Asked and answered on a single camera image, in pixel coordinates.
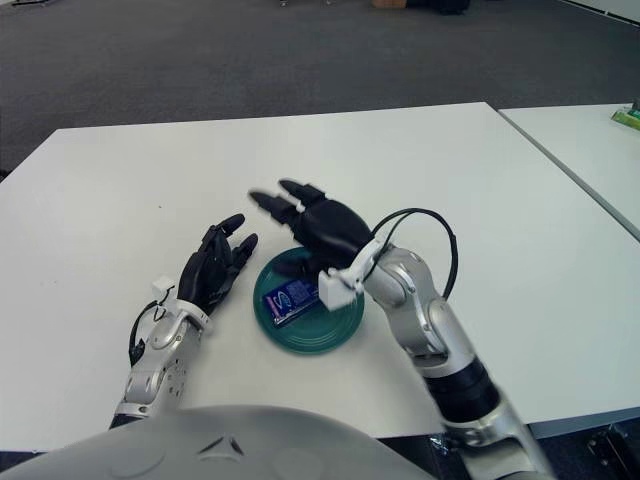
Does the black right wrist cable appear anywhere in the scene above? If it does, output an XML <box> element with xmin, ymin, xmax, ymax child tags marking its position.
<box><xmin>372</xmin><ymin>208</ymin><xmax>460</xmax><ymax>301</ymax></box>

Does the white wrist sensor box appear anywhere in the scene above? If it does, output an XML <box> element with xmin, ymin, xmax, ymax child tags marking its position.
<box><xmin>318</xmin><ymin>267</ymin><xmax>364</xmax><ymax>310</ymax></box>
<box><xmin>151</xmin><ymin>276</ymin><xmax>176</xmax><ymax>306</ymax></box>

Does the purple blue gum pack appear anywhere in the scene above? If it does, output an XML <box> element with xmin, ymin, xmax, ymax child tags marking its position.
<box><xmin>263</xmin><ymin>279</ymin><xmax>321</xmax><ymax>327</ymax></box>

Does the dark background furniture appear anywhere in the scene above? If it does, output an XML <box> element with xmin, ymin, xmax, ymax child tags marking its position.
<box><xmin>407</xmin><ymin>0</ymin><xmax>471</xmax><ymax>14</ymax></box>

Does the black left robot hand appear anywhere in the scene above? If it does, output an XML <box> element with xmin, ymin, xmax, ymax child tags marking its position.
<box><xmin>178</xmin><ymin>213</ymin><xmax>260</xmax><ymax>316</ymax></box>

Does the teal round plate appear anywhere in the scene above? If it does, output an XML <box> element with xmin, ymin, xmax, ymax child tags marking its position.
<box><xmin>253</xmin><ymin>247</ymin><xmax>367</xmax><ymax>356</ymax></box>

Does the white left wrist sensor box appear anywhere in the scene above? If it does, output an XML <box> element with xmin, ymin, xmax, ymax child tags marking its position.
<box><xmin>151</xmin><ymin>276</ymin><xmax>176</xmax><ymax>306</ymax></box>

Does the white right wrist sensor box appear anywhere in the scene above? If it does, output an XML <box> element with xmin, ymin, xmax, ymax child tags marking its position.
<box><xmin>318</xmin><ymin>267</ymin><xmax>364</xmax><ymax>310</ymax></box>

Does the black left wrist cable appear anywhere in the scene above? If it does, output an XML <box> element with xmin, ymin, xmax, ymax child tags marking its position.
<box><xmin>128</xmin><ymin>302</ymin><xmax>171</xmax><ymax>371</ymax></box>

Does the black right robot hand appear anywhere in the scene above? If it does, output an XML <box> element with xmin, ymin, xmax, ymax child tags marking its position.
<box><xmin>248</xmin><ymin>178</ymin><xmax>375</xmax><ymax>279</ymax></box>

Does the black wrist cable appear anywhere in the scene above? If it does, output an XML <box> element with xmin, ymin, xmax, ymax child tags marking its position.
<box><xmin>128</xmin><ymin>302</ymin><xmax>171</xmax><ymax>371</ymax></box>
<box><xmin>372</xmin><ymin>208</ymin><xmax>460</xmax><ymax>301</ymax></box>

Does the green box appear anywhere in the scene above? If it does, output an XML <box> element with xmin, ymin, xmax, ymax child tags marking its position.
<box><xmin>610</xmin><ymin>102</ymin><xmax>640</xmax><ymax>126</ymax></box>

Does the grey robot torso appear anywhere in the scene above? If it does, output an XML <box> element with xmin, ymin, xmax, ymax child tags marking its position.
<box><xmin>0</xmin><ymin>404</ymin><xmax>436</xmax><ymax>480</ymax></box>

